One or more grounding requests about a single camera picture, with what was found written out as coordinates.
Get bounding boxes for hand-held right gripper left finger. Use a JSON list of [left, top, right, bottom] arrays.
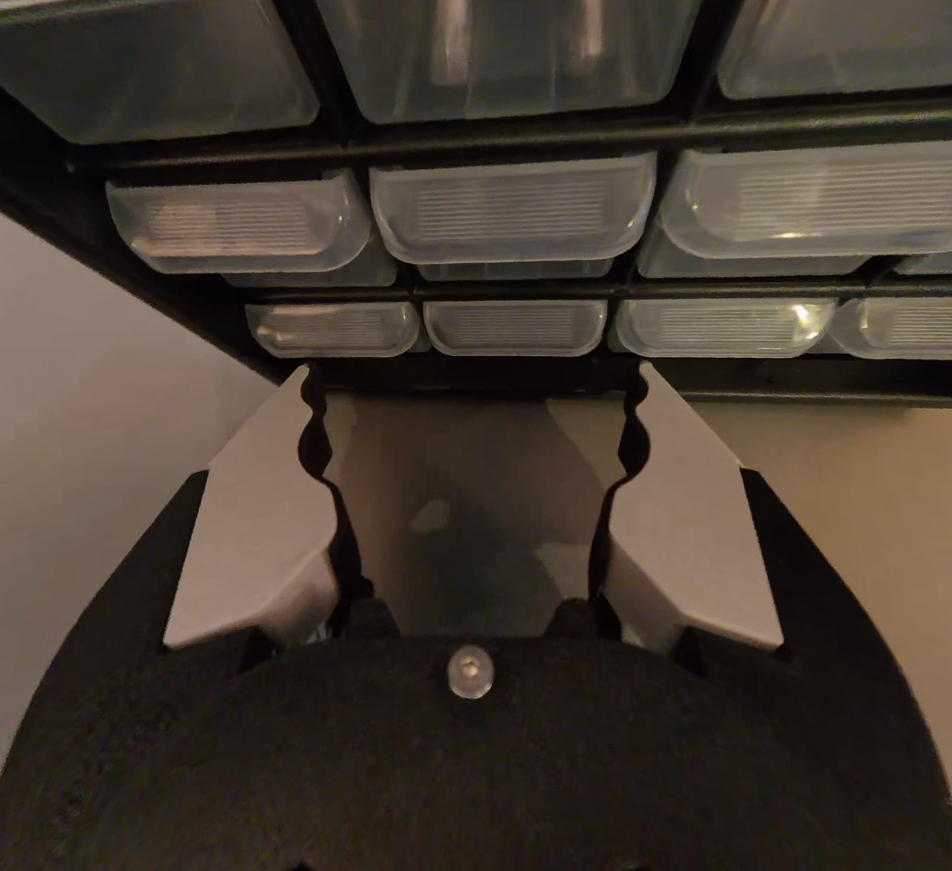
[[162, 362, 375, 650]]

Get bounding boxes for rows of clear cabinet drawers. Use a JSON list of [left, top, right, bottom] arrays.
[[0, 0, 952, 360]]

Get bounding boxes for black drawer cabinet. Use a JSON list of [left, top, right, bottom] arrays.
[[0, 0, 952, 411]]

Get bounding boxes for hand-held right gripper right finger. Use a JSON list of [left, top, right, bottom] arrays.
[[586, 361, 786, 649]]

